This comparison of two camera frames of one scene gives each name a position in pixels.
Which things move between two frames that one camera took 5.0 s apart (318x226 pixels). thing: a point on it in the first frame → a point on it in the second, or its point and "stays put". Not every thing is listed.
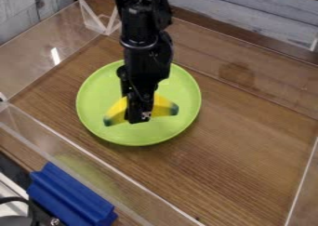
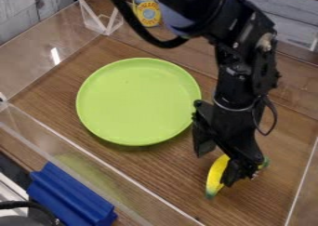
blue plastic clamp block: [62, 198] stays put
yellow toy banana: [164, 107] → [216, 174]
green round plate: [101, 92] stays put
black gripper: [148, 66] → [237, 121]
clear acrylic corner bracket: [104, 24] stays put
